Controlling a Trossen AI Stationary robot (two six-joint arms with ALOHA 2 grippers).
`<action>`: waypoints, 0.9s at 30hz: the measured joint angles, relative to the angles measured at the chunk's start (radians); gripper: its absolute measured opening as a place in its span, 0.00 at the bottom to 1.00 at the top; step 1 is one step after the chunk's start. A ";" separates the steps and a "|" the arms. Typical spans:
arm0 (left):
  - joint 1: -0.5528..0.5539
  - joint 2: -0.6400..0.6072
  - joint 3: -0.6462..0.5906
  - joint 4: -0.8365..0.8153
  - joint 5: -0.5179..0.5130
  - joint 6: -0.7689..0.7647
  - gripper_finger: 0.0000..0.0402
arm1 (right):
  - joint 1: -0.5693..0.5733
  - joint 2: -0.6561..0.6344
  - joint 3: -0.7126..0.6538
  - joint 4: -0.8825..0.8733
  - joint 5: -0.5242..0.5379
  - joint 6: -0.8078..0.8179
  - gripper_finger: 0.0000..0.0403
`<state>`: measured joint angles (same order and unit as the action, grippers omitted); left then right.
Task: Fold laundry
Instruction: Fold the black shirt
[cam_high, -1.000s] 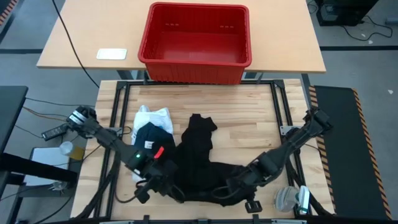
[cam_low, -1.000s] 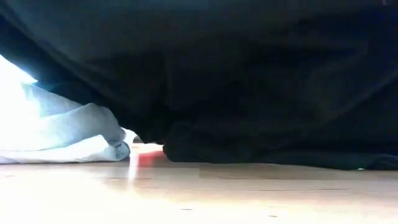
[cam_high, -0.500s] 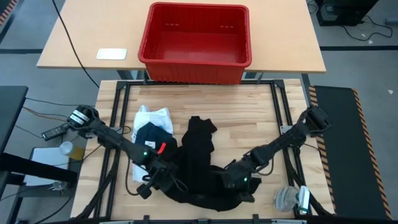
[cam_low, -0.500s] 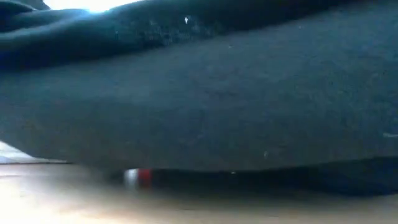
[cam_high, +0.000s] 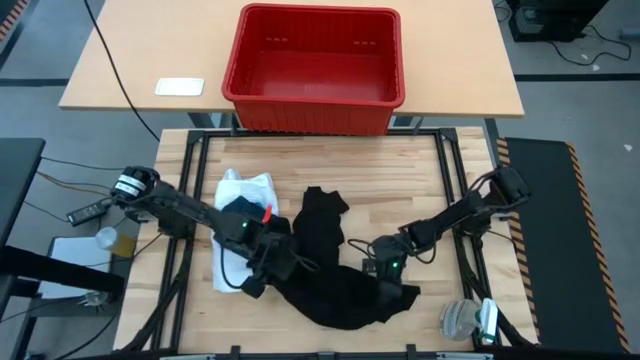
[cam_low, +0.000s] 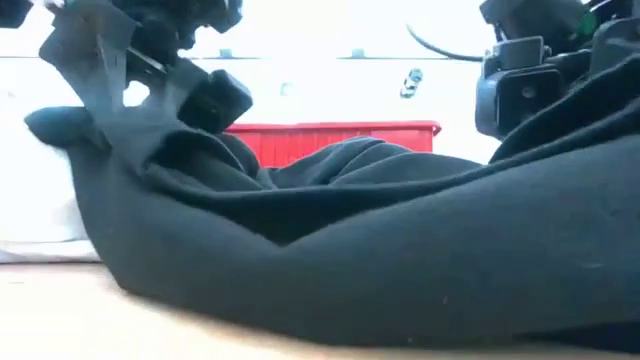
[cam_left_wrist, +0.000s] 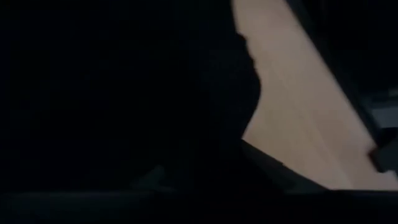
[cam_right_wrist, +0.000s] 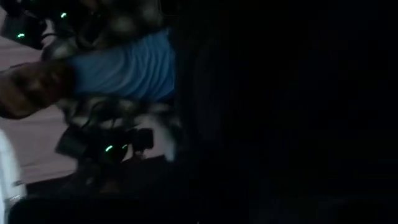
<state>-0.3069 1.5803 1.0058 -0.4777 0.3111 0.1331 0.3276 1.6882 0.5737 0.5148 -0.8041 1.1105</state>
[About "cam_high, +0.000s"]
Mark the crumpled clear plastic wrapper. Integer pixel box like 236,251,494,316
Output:
78,291,109,308

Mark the red plastic laundry basket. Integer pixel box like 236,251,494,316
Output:
221,3,406,137

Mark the light wood desk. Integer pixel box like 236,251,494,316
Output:
58,0,525,119

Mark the dark navy garment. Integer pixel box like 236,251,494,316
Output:
222,195,292,236

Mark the thin black floor wire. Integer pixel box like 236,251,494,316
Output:
39,156,154,174

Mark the black metal table frame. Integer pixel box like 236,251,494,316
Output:
117,127,539,360

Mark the black floor cable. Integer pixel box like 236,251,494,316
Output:
548,23,633,68

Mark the black equipment box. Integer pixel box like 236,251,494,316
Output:
507,0,612,44

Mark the thin orange floor wire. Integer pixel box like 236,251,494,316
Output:
35,171,114,196

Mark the silver flat phone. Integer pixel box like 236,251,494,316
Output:
154,77,205,97

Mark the long black cable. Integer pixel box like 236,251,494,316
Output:
82,0,161,143

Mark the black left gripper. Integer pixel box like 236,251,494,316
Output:
240,228,314,300

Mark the black hazard-striped floor mat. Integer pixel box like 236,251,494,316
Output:
496,137,632,354

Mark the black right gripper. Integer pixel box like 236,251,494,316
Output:
360,233,417,289

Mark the small white device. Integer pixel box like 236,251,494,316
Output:
478,297,500,346

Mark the black power adapter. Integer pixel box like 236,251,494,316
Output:
67,199,109,227

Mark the white board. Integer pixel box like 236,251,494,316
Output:
38,236,114,301

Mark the white shirt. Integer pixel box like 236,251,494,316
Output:
212,168,280,294

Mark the black garment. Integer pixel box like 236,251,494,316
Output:
272,186,421,331

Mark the black metal beam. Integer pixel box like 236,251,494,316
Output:
0,244,127,297

